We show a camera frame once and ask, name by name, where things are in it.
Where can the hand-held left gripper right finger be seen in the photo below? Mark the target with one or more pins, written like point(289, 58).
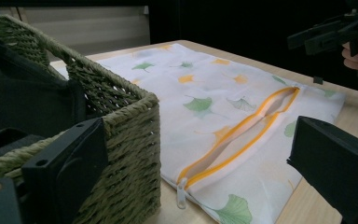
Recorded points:
point(338, 165)

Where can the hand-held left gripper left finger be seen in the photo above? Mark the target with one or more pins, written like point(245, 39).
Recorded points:
point(65, 174)

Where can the white leaf-print mesh laundry bag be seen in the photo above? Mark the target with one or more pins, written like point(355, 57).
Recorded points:
point(199, 140)

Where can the small black square object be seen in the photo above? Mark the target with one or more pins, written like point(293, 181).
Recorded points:
point(318, 80)

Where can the green woven basket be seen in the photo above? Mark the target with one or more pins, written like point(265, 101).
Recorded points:
point(130, 140)

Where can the dark cloth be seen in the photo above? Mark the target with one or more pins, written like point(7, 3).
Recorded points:
point(21, 99)

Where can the white window blind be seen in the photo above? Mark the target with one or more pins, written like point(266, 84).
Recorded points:
point(84, 28)

